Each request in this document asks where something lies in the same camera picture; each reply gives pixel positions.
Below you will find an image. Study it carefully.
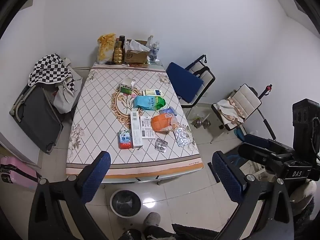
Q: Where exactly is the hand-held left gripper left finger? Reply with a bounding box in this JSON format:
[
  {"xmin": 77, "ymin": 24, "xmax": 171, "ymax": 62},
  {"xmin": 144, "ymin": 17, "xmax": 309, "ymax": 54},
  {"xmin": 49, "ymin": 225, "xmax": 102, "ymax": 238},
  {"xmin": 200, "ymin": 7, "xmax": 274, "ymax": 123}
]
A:
[{"xmin": 29, "ymin": 151, "xmax": 112, "ymax": 240}]

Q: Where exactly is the beige cloth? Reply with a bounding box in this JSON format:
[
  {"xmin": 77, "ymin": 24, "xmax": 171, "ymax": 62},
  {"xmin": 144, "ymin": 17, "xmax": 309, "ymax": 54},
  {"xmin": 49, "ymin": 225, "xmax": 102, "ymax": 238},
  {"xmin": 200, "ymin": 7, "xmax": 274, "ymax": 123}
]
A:
[{"xmin": 216, "ymin": 97, "xmax": 244, "ymax": 125}]

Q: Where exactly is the white trash bin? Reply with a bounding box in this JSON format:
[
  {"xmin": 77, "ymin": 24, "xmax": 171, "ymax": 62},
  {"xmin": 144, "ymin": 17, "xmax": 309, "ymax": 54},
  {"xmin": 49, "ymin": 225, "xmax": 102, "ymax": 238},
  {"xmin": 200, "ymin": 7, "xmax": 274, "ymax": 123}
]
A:
[{"xmin": 110, "ymin": 189, "xmax": 142, "ymax": 217}]

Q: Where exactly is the yellow snack bag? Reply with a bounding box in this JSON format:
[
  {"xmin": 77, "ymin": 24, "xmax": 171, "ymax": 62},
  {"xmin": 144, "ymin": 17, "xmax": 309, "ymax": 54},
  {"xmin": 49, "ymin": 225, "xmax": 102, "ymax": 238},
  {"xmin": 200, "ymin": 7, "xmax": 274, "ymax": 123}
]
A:
[{"xmin": 97, "ymin": 33, "xmax": 117, "ymax": 65}]

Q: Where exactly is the metal dumbbell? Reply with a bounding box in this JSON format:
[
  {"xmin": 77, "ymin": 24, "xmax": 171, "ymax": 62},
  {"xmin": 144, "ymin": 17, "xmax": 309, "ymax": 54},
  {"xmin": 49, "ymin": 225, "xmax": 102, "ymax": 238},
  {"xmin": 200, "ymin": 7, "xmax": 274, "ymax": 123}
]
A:
[{"xmin": 191, "ymin": 118, "xmax": 211, "ymax": 130}]

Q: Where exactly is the long white box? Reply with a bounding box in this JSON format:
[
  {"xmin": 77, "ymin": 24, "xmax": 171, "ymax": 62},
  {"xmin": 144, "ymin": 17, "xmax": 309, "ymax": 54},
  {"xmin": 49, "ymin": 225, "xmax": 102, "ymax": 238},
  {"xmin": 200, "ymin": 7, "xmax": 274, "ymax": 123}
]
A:
[{"xmin": 130, "ymin": 111, "xmax": 144, "ymax": 149}]

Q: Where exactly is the chair with blue cushion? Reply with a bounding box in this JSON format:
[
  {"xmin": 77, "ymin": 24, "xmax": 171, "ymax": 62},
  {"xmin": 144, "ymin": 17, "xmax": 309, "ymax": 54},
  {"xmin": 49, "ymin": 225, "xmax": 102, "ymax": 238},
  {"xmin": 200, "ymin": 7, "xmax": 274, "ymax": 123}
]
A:
[{"xmin": 166, "ymin": 54, "xmax": 216, "ymax": 108}]

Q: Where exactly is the pink suitcase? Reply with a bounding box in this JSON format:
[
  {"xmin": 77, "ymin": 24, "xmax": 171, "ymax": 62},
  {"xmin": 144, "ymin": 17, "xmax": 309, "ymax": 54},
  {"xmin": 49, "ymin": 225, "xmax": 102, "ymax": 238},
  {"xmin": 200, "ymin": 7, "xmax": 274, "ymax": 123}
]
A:
[{"xmin": 0, "ymin": 156, "xmax": 42, "ymax": 192}]

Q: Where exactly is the grey slipper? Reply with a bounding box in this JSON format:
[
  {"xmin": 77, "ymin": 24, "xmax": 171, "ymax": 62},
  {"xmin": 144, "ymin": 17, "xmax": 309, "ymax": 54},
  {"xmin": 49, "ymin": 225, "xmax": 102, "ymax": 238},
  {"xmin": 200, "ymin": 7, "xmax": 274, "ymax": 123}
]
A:
[{"xmin": 143, "ymin": 212, "xmax": 161, "ymax": 230}]

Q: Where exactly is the white flat medicine box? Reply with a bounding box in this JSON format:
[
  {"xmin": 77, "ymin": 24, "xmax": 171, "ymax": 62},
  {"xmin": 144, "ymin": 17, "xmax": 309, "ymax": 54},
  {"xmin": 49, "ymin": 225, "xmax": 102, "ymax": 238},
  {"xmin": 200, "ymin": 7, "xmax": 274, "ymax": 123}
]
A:
[{"xmin": 140, "ymin": 116, "xmax": 155, "ymax": 140}]

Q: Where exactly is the cardboard box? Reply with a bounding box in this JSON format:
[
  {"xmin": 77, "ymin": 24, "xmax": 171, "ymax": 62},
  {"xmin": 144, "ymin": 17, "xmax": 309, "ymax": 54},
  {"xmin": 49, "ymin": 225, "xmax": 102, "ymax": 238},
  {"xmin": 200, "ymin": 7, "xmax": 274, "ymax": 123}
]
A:
[{"xmin": 124, "ymin": 39, "xmax": 150, "ymax": 64}]

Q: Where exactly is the red and blue box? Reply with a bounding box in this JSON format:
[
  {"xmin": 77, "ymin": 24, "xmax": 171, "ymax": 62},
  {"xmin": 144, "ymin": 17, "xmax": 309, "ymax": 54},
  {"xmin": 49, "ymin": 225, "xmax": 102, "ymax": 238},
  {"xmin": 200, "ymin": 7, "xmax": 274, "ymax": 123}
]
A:
[{"xmin": 118, "ymin": 130, "xmax": 132, "ymax": 150}]

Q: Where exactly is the white padded chair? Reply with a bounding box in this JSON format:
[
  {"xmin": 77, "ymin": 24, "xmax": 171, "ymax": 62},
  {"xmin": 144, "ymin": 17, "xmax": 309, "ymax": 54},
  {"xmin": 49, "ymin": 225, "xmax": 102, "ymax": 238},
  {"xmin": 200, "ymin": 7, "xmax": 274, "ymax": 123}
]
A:
[{"xmin": 210, "ymin": 84, "xmax": 262, "ymax": 144}]

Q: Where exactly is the person's right leg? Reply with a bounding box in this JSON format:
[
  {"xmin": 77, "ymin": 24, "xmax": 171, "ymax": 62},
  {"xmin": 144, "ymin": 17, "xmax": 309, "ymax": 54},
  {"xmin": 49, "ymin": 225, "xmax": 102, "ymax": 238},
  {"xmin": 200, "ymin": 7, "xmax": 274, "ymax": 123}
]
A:
[{"xmin": 172, "ymin": 224, "xmax": 220, "ymax": 240}]

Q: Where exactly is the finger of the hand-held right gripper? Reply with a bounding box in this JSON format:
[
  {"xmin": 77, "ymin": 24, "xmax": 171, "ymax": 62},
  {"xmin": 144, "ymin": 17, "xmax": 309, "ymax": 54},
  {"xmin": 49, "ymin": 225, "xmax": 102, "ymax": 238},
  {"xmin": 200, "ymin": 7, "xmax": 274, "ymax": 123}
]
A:
[
  {"xmin": 244, "ymin": 134, "xmax": 295, "ymax": 153},
  {"xmin": 237, "ymin": 143, "xmax": 295, "ymax": 170}
]

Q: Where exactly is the blue and green bag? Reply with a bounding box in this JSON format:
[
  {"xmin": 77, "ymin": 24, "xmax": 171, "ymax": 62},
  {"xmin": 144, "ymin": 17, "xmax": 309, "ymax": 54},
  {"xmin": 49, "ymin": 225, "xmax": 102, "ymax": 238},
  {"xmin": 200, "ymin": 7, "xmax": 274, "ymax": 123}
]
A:
[{"xmin": 133, "ymin": 95, "xmax": 167, "ymax": 111}]

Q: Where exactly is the table with patterned tablecloth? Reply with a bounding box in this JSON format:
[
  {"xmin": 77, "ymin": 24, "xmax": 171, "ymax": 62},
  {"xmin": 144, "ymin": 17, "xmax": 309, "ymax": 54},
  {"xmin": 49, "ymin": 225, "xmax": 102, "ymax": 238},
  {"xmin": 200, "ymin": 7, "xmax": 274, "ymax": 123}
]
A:
[{"xmin": 66, "ymin": 62, "xmax": 203, "ymax": 186}]

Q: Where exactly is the small blue packet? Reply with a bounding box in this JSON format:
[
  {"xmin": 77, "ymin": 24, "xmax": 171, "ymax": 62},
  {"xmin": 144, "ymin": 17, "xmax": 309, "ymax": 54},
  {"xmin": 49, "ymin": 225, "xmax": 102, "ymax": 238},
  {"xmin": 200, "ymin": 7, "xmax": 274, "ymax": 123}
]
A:
[{"xmin": 159, "ymin": 107, "xmax": 177, "ymax": 117}]

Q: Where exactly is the silver blister pack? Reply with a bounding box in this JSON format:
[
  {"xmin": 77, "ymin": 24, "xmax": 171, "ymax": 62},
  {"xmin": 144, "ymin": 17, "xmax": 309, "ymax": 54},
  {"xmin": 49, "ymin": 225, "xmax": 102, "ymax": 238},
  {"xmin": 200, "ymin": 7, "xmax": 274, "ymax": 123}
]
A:
[
  {"xmin": 154, "ymin": 138, "xmax": 168, "ymax": 152},
  {"xmin": 174, "ymin": 127, "xmax": 189, "ymax": 147}
]

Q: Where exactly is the person's right forearm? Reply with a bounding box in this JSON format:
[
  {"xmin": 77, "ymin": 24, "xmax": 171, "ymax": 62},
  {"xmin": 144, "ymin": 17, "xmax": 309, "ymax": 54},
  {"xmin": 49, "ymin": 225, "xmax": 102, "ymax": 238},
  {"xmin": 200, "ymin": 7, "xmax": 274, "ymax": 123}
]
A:
[{"xmin": 289, "ymin": 179, "xmax": 319, "ymax": 217}]

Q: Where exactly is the gold bottle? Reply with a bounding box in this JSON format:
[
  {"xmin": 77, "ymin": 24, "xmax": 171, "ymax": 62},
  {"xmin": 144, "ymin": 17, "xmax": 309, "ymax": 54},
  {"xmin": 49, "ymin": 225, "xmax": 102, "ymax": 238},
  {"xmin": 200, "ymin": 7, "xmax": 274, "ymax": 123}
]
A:
[{"xmin": 113, "ymin": 40, "xmax": 125, "ymax": 64}]

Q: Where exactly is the white tote bag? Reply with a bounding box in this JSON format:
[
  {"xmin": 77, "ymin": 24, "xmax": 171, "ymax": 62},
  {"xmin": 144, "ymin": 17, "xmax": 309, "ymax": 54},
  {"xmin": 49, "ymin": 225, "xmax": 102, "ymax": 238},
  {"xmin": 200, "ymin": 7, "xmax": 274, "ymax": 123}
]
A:
[{"xmin": 53, "ymin": 57, "xmax": 83, "ymax": 114}]

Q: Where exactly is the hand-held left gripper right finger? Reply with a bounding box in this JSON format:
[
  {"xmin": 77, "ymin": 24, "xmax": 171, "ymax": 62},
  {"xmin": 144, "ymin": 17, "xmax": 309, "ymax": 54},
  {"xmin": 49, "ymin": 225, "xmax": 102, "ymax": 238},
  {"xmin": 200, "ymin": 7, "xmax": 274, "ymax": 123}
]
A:
[{"xmin": 212, "ymin": 151, "xmax": 294, "ymax": 240}]

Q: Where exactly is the orange packet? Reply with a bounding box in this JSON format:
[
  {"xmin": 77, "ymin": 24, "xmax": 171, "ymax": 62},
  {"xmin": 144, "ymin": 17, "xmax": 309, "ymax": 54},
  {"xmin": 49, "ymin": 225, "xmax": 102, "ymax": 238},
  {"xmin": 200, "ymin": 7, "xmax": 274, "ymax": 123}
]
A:
[{"xmin": 151, "ymin": 113, "xmax": 180, "ymax": 132}]

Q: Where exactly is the plastic water bottle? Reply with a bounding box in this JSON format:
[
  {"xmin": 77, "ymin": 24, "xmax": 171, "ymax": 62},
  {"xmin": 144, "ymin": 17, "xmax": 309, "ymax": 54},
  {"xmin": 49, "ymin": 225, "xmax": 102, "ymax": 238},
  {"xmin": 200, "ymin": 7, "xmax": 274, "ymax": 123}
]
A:
[{"xmin": 149, "ymin": 41, "xmax": 160, "ymax": 64}]

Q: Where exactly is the green and white box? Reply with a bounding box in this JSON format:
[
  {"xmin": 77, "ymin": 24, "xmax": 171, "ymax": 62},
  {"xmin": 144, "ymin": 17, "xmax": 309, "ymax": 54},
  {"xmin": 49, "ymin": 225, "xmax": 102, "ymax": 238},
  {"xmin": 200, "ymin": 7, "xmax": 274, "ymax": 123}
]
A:
[{"xmin": 119, "ymin": 78, "xmax": 136, "ymax": 95}]

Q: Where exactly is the black white checkered cloth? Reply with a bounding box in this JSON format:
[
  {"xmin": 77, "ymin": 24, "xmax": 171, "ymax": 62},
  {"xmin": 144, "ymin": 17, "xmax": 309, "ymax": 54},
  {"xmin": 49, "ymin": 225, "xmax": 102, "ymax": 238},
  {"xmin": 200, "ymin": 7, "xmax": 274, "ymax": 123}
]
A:
[{"xmin": 27, "ymin": 53, "xmax": 77, "ymax": 95}]

